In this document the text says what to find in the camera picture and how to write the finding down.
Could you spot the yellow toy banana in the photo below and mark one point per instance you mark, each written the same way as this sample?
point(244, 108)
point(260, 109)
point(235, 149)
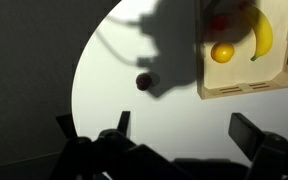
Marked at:
point(264, 31)

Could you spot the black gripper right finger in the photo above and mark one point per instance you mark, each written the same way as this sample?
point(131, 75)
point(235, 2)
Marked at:
point(274, 156)

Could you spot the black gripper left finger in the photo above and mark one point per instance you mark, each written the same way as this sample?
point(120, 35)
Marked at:
point(110, 156)

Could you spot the small red-orange toy fruit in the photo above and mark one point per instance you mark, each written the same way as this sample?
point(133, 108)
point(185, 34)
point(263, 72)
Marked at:
point(220, 22)

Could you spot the dark red toy plum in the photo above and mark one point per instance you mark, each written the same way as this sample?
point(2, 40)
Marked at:
point(143, 82)

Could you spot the yellow toy lemon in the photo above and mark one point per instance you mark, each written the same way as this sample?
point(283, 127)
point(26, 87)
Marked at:
point(222, 52)

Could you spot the wooden slatted tray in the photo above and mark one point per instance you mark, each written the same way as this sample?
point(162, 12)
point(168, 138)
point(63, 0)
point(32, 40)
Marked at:
point(240, 75)

